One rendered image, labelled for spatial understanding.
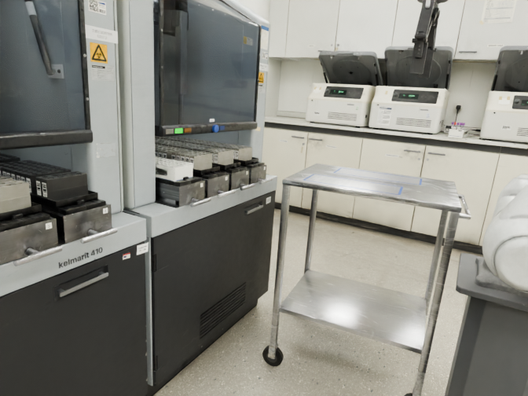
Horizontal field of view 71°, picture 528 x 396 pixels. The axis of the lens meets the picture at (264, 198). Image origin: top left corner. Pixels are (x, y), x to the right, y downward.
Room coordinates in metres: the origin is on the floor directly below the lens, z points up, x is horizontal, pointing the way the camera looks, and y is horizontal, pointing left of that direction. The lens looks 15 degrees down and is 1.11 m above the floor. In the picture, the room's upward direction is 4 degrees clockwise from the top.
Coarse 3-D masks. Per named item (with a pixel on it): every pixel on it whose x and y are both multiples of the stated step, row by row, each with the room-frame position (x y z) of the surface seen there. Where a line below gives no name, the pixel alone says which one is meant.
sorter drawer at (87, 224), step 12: (72, 204) 0.94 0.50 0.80; (84, 204) 0.90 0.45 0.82; (96, 204) 0.92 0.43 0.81; (108, 204) 0.95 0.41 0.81; (60, 216) 0.84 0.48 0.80; (72, 216) 0.85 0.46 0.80; (84, 216) 0.88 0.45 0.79; (96, 216) 0.91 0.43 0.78; (108, 216) 0.94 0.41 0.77; (60, 228) 0.84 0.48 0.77; (72, 228) 0.85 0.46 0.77; (84, 228) 0.88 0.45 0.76; (96, 228) 0.91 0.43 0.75; (108, 228) 0.94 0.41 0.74; (72, 240) 0.85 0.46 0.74; (84, 240) 0.83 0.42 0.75
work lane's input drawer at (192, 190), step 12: (156, 180) 1.25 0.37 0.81; (168, 180) 1.23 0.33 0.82; (180, 180) 1.24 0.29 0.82; (192, 180) 1.26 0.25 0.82; (204, 180) 1.30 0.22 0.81; (156, 192) 1.23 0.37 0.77; (168, 192) 1.21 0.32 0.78; (180, 192) 1.19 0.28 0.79; (192, 192) 1.25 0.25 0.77; (180, 204) 1.19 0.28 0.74; (192, 204) 1.18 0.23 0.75
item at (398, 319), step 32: (288, 192) 1.35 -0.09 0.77; (352, 192) 1.25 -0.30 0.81; (384, 192) 1.24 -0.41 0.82; (416, 192) 1.28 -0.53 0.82; (448, 192) 1.31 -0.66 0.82; (448, 224) 1.14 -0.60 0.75; (448, 256) 1.13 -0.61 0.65; (320, 288) 1.54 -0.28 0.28; (352, 288) 1.56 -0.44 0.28; (384, 288) 1.58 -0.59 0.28; (320, 320) 1.29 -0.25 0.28; (352, 320) 1.31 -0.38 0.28; (384, 320) 1.32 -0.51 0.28; (416, 320) 1.34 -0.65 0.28; (416, 352) 1.15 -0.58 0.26; (416, 384) 1.13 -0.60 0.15
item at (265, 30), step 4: (264, 28) 1.80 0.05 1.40; (268, 28) 1.83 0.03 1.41; (264, 32) 1.80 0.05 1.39; (268, 32) 1.83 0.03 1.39; (264, 36) 1.80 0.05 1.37; (268, 36) 1.84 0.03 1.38; (264, 40) 1.81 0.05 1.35; (264, 44) 1.81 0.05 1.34; (264, 48) 1.81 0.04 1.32; (264, 52) 1.81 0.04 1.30; (264, 56) 1.81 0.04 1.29; (260, 72) 1.79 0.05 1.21; (260, 76) 1.79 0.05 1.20; (260, 80) 1.79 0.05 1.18; (260, 84) 1.80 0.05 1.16; (260, 88) 1.80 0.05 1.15; (264, 88) 1.83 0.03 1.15; (260, 92) 1.80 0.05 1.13; (264, 92) 1.83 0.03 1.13; (260, 128) 1.82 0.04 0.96
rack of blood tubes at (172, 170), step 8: (160, 160) 1.32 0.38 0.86; (168, 160) 1.33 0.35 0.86; (176, 160) 1.34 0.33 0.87; (160, 168) 1.38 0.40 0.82; (168, 168) 1.23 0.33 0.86; (176, 168) 1.23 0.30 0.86; (184, 168) 1.26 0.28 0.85; (160, 176) 1.25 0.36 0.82; (168, 176) 1.23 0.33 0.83; (176, 176) 1.23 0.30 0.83; (184, 176) 1.26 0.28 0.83
